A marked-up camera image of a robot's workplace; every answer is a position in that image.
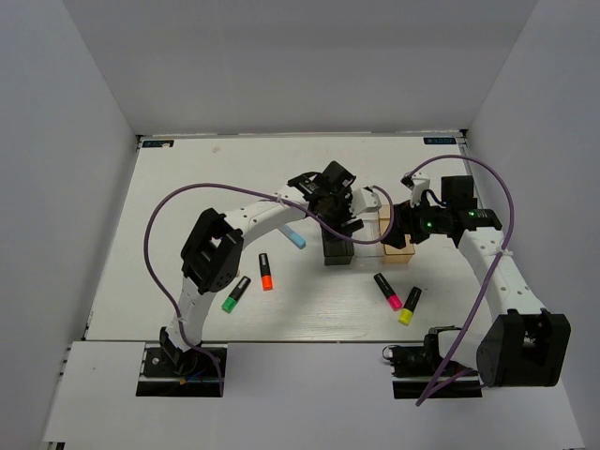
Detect right corner label sticker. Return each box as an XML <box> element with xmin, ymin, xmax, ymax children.
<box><xmin>423</xmin><ymin>137</ymin><xmax>457</xmax><ymax>145</ymax></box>

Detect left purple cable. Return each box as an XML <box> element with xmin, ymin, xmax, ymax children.
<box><xmin>143</xmin><ymin>183</ymin><xmax>399</xmax><ymax>398</ymax></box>

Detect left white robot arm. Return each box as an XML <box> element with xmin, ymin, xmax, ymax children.
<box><xmin>159</xmin><ymin>161</ymin><xmax>380</xmax><ymax>378</ymax></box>

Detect dark grey transparent container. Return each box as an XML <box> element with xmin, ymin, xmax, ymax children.
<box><xmin>322</xmin><ymin>228</ymin><xmax>354</xmax><ymax>266</ymax></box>

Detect pink highlighter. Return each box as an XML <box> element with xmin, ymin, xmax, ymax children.
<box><xmin>373</xmin><ymin>273</ymin><xmax>403</xmax><ymax>311</ymax></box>

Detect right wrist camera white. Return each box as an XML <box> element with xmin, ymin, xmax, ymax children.
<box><xmin>400</xmin><ymin>172</ymin><xmax>430</xmax><ymax>208</ymax></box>

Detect amber transparent container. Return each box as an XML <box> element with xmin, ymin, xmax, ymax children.
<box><xmin>378</xmin><ymin>204</ymin><xmax>415</xmax><ymax>264</ymax></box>

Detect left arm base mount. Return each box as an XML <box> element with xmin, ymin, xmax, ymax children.
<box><xmin>136</xmin><ymin>347</ymin><xmax>222</xmax><ymax>398</ymax></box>

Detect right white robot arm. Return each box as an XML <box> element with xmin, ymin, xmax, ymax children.
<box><xmin>382</xmin><ymin>172</ymin><xmax>571</xmax><ymax>387</ymax></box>

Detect green highlighter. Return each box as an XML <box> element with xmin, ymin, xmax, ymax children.
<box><xmin>221</xmin><ymin>276</ymin><xmax>251</xmax><ymax>313</ymax></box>

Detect yellow highlighter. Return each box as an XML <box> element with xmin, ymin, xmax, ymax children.
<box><xmin>398</xmin><ymin>287</ymin><xmax>422</xmax><ymax>325</ymax></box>

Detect light blue highlighter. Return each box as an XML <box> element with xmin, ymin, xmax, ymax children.
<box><xmin>278</xmin><ymin>225</ymin><xmax>307</xmax><ymax>249</ymax></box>

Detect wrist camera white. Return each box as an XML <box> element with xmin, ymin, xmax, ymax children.
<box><xmin>400</xmin><ymin>172</ymin><xmax>430</xmax><ymax>208</ymax></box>
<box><xmin>350</xmin><ymin>187</ymin><xmax>382</xmax><ymax>217</ymax></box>

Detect corner label sticker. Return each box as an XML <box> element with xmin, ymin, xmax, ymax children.
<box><xmin>423</xmin><ymin>137</ymin><xmax>457</xmax><ymax>145</ymax></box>
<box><xmin>142</xmin><ymin>140</ymin><xmax>174</xmax><ymax>148</ymax></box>

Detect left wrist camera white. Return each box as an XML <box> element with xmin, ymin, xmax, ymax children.
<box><xmin>350</xmin><ymin>187</ymin><xmax>382</xmax><ymax>217</ymax></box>

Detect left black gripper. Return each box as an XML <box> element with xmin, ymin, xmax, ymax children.
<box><xmin>318</xmin><ymin>186</ymin><xmax>365</xmax><ymax>243</ymax></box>

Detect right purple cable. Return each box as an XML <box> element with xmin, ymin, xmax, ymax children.
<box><xmin>403</xmin><ymin>155</ymin><xmax>515</xmax><ymax>407</ymax></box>

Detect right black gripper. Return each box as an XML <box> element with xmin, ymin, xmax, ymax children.
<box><xmin>380</xmin><ymin>192</ymin><xmax>450</xmax><ymax>249</ymax></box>

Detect left corner label sticker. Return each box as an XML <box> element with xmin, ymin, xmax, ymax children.
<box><xmin>142</xmin><ymin>140</ymin><xmax>174</xmax><ymax>148</ymax></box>

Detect clear transparent container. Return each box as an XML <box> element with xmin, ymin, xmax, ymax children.
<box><xmin>351</xmin><ymin>205</ymin><xmax>385</xmax><ymax>262</ymax></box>

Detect orange highlighter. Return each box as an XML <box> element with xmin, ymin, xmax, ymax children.
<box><xmin>259</xmin><ymin>253</ymin><xmax>274</xmax><ymax>291</ymax></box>

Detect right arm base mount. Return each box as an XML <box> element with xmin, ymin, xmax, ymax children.
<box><xmin>382</xmin><ymin>345</ymin><xmax>483</xmax><ymax>400</ymax></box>

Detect purple cable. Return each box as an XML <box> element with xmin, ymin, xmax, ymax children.
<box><xmin>403</xmin><ymin>155</ymin><xmax>515</xmax><ymax>407</ymax></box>
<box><xmin>143</xmin><ymin>183</ymin><xmax>399</xmax><ymax>398</ymax></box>

